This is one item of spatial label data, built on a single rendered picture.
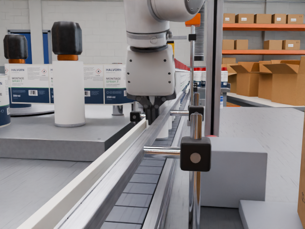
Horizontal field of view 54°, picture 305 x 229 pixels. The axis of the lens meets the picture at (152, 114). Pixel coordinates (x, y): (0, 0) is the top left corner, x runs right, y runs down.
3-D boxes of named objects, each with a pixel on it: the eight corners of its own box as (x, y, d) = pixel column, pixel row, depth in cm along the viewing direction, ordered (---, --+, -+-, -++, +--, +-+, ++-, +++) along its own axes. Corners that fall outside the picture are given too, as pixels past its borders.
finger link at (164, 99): (167, 92, 65) (168, 119, 68) (152, 92, 65) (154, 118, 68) (165, 98, 62) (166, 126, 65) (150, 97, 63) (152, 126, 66)
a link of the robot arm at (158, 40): (173, 24, 61) (174, 39, 62) (130, 25, 62) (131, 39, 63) (169, 33, 53) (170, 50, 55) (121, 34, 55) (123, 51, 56)
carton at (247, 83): (227, 94, 350) (228, 61, 345) (264, 94, 355) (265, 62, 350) (242, 97, 306) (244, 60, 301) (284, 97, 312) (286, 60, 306)
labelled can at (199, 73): (197, 87, 302) (197, 67, 299) (194, 87, 307) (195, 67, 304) (201, 87, 303) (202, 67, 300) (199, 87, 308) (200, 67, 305)
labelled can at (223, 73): (226, 88, 288) (227, 67, 286) (221, 88, 289) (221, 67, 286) (226, 88, 294) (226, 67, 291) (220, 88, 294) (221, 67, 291)
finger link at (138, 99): (152, 92, 65) (153, 118, 68) (137, 92, 66) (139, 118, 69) (150, 97, 63) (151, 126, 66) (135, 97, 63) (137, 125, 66)
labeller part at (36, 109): (8, 106, 137) (7, 104, 137) (72, 107, 133) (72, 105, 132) (-46, 116, 107) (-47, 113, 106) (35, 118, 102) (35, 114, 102)
